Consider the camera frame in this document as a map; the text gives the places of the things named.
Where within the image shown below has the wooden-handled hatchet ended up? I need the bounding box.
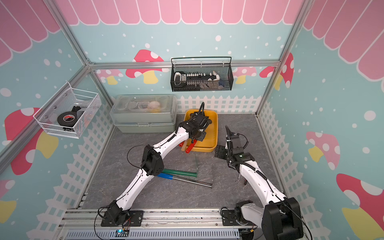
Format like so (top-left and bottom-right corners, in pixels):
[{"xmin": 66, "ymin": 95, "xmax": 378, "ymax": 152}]
[{"xmin": 181, "ymin": 142, "xmax": 187, "ymax": 152}]

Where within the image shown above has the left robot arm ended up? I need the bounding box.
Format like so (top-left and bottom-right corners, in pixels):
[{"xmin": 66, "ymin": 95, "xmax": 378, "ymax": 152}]
[{"xmin": 100, "ymin": 103, "xmax": 212, "ymax": 227}]

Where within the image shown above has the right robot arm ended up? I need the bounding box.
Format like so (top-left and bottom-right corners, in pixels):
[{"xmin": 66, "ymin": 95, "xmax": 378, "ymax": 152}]
[{"xmin": 215, "ymin": 127, "xmax": 304, "ymax": 240}]

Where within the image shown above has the yellow plastic storage tray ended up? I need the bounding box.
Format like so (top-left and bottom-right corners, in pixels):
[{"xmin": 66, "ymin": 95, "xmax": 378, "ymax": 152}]
[{"xmin": 187, "ymin": 110, "xmax": 219, "ymax": 153}]

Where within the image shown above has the translucent green storage box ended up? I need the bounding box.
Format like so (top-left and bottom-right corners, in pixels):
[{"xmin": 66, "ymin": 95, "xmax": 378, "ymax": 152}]
[{"xmin": 110, "ymin": 95, "xmax": 177, "ymax": 133}]

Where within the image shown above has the white socket bit set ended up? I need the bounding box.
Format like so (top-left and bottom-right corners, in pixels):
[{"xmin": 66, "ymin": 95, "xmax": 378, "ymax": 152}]
[{"xmin": 171, "ymin": 71, "xmax": 221, "ymax": 89}]

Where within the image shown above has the black tape roll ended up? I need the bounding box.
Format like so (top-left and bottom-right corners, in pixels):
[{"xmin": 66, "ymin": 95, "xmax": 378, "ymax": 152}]
[{"xmin": 57, "ymin": 112, "xmax": 79, "ymax": 128}]

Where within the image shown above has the green circuit board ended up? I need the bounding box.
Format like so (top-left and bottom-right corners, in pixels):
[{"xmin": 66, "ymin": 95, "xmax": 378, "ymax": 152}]
[{"xmin": 115, "ymin": 230, "xmax": 130, "ymax": 238}]

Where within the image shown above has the black wire mesh basket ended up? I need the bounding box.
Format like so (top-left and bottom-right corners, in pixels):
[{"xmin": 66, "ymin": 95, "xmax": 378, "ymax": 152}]
[{"xmin": 170, "ymin": 57, "xmax": 234, "ymax": 92}]

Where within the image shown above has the white wire wall basket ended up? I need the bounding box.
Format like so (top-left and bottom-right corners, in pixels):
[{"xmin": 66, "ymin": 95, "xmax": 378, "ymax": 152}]
[{"xmin": 34, "ymin": 83, "xmax": 102, "ymax": 139}]

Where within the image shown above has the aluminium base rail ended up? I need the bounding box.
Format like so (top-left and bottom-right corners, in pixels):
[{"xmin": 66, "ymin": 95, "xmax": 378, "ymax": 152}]
[{"xmin": 53, "ymin": 208, "xmax": 265, "ymax": 240}]

